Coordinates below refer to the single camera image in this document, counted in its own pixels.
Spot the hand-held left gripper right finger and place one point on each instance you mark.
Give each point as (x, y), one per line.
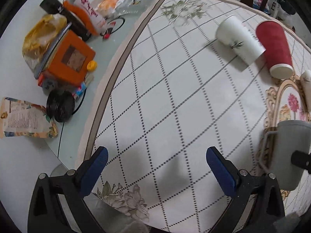
(221, 172)

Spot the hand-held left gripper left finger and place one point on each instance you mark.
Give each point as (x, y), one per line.
(96, 165)

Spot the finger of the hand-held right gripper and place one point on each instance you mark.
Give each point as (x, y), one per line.
(301, 161)

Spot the grey mug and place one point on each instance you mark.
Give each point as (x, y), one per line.
(288, 150)

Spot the white cup with dark mark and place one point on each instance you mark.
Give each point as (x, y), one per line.
(306, 82)

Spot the red paper cup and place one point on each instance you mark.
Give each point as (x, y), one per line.
(274, 45)

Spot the white cup with bamboo print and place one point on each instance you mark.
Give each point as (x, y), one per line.
(239, 40)

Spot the blue and red snack packet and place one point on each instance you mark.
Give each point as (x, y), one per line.
(80, 92)

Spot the checked floral table mat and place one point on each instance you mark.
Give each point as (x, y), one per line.
(184, 102)

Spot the printed paper packet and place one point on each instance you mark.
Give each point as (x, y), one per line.
(24, 119)

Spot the yellow bottle cap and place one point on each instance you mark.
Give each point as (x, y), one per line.
(91, 66)

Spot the orange box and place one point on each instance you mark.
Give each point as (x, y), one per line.
(69, 60)

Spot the red lighter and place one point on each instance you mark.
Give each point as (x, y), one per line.
(107, 34)

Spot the yellow plastic bag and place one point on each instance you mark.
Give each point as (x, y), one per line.
(36, 38)

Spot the black bottle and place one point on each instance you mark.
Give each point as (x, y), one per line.
(70, 19)

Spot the orange carton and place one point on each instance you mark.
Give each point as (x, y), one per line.
(80, 17)

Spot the white packet with red print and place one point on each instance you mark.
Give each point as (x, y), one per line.
(90, 9)

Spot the bread in clear bag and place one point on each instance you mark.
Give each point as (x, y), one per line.
(109, 3)

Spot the clear plastic wrapper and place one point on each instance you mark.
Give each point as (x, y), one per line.
(136, 3)

